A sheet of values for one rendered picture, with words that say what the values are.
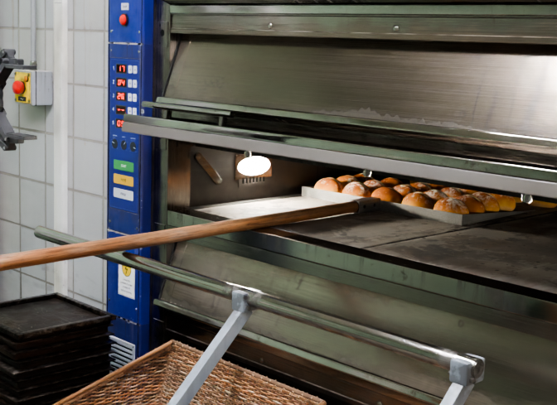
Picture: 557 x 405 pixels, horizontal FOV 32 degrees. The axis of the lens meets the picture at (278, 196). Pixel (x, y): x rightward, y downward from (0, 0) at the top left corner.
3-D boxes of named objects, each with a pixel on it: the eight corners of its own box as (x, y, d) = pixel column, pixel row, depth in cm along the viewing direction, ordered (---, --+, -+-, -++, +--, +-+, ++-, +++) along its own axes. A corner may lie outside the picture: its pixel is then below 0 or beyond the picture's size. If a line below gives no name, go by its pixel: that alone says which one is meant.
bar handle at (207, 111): (138, 123, 237) (143, 124, 238) (227, 136, 214) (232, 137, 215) (141, 99, 237) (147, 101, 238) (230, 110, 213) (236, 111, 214)
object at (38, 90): (35, 103, 291) (35, 69, 290) (53, 105, 284) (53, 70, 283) (12, 103, 286) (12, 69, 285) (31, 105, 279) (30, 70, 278)
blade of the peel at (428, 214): (461, 225, 241) (462, 214, 241) (301, 195, 279) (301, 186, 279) (535, 210, 267) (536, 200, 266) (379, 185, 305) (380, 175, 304)
